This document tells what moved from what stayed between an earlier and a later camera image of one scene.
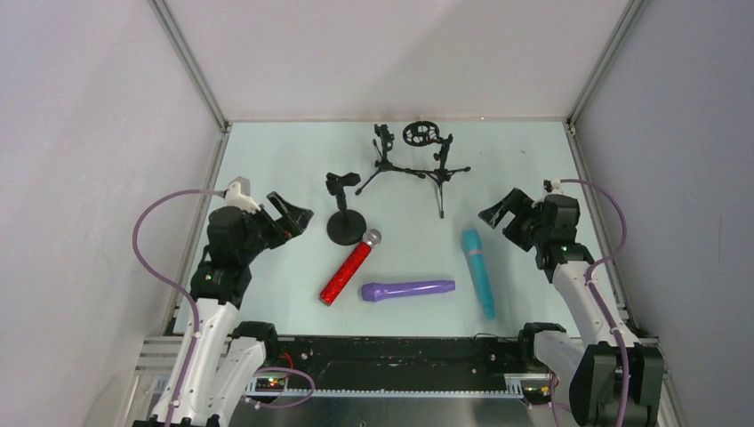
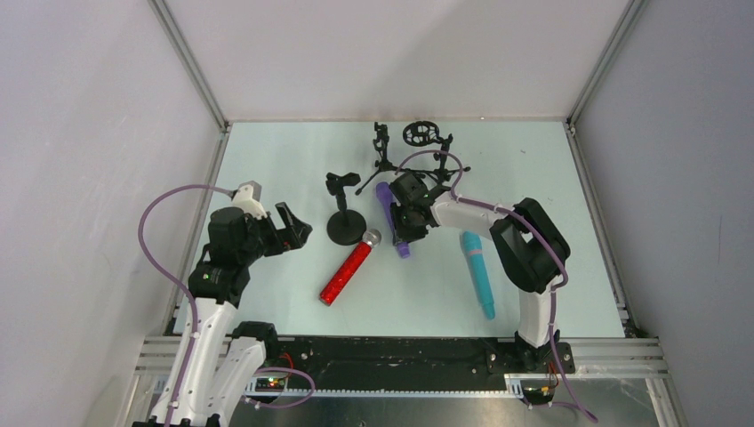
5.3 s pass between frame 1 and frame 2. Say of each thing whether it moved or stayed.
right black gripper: moved
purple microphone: moved
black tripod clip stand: stayed
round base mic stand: stayed
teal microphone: stayed
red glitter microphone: stayed
